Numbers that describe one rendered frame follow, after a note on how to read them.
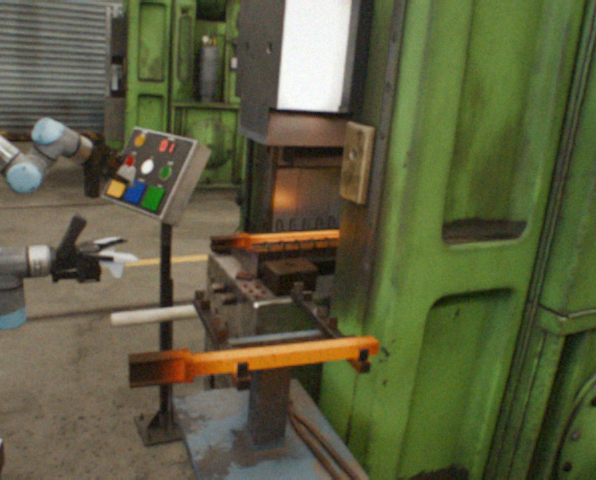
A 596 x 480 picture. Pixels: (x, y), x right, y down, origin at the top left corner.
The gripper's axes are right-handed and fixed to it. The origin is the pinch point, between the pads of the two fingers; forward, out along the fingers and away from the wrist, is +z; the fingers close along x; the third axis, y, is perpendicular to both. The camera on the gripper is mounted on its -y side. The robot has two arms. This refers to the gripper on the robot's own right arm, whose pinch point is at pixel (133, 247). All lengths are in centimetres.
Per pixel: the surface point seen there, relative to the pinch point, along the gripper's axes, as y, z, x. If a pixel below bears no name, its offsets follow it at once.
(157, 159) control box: -12, 18, -53
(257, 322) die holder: 13.5, 25.5, 22.0
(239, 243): 0.6, 28.2, 0.5
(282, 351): -4, 11, 64
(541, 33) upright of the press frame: -60, 81, 42
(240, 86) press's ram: -40, 31, -13
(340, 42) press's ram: -53, 46, 13
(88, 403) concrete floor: 100, -4, -84
